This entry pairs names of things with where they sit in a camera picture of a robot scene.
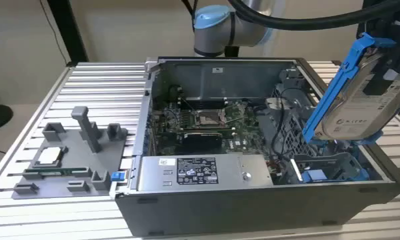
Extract hard disk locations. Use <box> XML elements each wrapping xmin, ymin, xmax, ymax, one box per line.
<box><xmin>301</xmin><ymin>32</ymin><xmax>400</xmax><ymax>146</ymax></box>

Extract grey perforated disk bay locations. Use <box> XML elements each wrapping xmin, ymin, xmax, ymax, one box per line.
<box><xmin>256</xmin><ymin>82</ymin><xmax>366</xmax><ymax>182</ymax></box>

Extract grey metal inner housing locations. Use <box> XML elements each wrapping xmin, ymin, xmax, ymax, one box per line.
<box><xmin>170</xmin><ymin>62</ymin><xmax>293</xmax><ymax>102</ymax></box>

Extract blue plastic bay clip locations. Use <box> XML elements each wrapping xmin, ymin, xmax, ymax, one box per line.
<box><xmin>301</xmin><ymin>169</ymin><xmax>328</xmax><ymax>184</ymax></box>

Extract green motherboard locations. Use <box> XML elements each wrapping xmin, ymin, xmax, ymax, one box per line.
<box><xmin>149</xmin><ymin>97</ymin><xmax>274</xmax><ymax>161</ymax></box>

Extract CPU socket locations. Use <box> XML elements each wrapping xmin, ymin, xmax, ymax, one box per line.
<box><xmin>192</xmin><ymin>107</ymin><xmax>228</xmax><ymax>126</ymax></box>

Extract black graphics card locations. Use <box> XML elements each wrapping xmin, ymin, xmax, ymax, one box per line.
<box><xmin>176</xmin><ymin>131</ymin><xmax>225</xmax><ymax>155</ymax></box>

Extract silver power supply unit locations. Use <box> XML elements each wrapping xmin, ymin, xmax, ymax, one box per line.
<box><xmin>136</xmin><ymin>154</ymin><xmax>274</xmax><ymax>193</ymax></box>

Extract black open PC case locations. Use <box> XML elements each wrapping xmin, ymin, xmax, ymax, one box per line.
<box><xmin>109</xmin><ymin>56</ymin><xmax>400</xmax><ymax>237</ymax></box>

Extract blue case latch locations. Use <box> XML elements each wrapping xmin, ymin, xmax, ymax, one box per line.
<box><xmin>109</xmin><ymin>170</ymin><xmax>126</xmax><ymax>182</ymax></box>

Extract grey parts rack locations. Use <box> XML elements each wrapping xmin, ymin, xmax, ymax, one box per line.
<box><xmin>10</xmin><ymin>106</ymin><xmax>132</xmax><ymax>201</ymax></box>

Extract silver CPU chip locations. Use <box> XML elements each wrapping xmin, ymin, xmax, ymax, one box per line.
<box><xmin>36</xmin><ymin>146</ymin><xmax>64</xmax><ymax>165</ymax></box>

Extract green RAM stick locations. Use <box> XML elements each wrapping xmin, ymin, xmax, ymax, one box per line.
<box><xmin>22</xmin><ymin>167</ymin><xmax>89</xmax><ymax>176</ymax></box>

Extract thick black cable hose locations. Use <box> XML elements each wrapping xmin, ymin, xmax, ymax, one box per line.
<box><xmin>225</xmin><ymin>0</ymin><xmax>400</xmax><ymax>31</ymax></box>

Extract red and black wire bundle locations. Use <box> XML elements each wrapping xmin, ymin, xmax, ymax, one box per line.
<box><xmin>265</xmin><ymin>159</ymin><xmax>281</xmax><ymax>176</ymax></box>

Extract black metal frame post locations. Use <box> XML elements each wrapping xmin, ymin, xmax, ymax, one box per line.
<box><xmin>45</xmin><ymin>0</ymin><xmax>89</xmax><ymax>63</ymax></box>

